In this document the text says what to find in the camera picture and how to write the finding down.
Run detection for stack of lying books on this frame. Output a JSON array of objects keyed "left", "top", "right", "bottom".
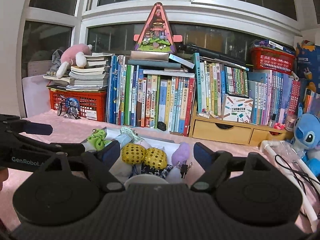
[{"left": 43, "top": 53, "right": 117, "bottom": 92}]

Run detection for pink tablecloth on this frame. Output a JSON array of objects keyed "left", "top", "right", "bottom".
[{"left": 1, "top": 114, "right": 319, "bottom": 239}]

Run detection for white paper cup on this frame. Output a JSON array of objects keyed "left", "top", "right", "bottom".
[{"left": 124, "top": 174, "right": 168, "bottom": 189}]

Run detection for purple fluffy soft object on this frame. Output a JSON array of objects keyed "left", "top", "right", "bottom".
[{"left": 171, "top": 142, "right": 190, "bottom": 166}]

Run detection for blue Stitch plush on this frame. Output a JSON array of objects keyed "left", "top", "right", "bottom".
[{"left": 291, "top": 103, "right": 319, "bottom": 179}]

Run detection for white tube stand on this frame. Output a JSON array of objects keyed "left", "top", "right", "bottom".
[{"left": 260, "top": 140, "right": 319, "bottom": 232}]

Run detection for person's hand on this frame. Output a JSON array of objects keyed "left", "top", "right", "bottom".
[{"left": 0, "top": 167, "right": 9, "bottom": 191}]

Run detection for right row of books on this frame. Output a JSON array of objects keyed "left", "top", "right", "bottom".
[{"left": 192, "top": 53, "right": 319, "bottom": 129}]

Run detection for label printer box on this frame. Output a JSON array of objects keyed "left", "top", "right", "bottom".
[{"left": 221, "top": 94, "right": 253, "bottom": 123}]

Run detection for triangular pink toy house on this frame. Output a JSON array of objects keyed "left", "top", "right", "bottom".
[{"left": 133, "top": 2, "right": 182, "bottom": 54}]

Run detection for red plastic crate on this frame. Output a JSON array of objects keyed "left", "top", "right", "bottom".
[{"left": 49, "top": 88, "right": 107, "bottom": 122}]

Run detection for wooden drawer organizer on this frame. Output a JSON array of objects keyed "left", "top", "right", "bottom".
[{"left": 189, "top": 102, "right": 293, "bottom": 146}]

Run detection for red plastic basket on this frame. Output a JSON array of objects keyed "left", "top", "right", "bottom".
[{"left": 250, "top": 47, "right": 295, "bottom": 75}]

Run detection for black binder clip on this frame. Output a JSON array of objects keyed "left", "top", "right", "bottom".
[{"left": 177, "top": 161, "right": 193, "bottom": 179}]

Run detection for green striped cloth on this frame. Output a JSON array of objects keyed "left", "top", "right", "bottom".
[{"left": 120, "top": 126, "right": 143, "bottom": 143}]

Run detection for row of upright books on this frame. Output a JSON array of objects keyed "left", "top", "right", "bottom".
[{"left": 105, "top": 50, "right": 196, "bottom": 136}]

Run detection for green scrunchie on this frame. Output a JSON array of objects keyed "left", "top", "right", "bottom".
[{"left": 87, "top": 128, "right": 111, "bottom": 151}]

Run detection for miniature bicycle model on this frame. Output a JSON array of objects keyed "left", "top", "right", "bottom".
[{"left": 57, "top": 95, "right": 80, "bottom": 120}]

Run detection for black patterned cloth pouch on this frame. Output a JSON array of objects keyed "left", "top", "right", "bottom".
[{"left": 130, "top": 164, "right": 173, "bottom": 179}]

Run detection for grey cardboard box tray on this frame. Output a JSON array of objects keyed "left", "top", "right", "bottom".
[{"left": 82, "top": 127, "right": 186, "bottom": 184}]

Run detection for small black box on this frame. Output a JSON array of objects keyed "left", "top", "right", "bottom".
[{"left": 157, "top": 121, "right": 167, "bottom": 131}]

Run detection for pink plush toy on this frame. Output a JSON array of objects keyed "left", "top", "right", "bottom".
[{"left": 56, "top": 44, "right": 93, "bottom": 79}]

